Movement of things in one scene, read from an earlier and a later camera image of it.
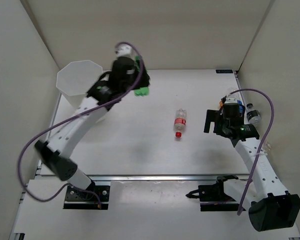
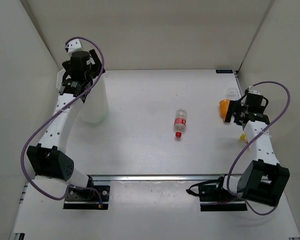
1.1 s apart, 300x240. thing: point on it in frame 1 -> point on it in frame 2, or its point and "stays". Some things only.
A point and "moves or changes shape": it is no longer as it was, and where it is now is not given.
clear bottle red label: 180,122 stays
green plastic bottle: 143,91 moves or changes shape
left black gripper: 144,80 -> 96,67
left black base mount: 75,199 stays
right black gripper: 214,116 -> 235,107
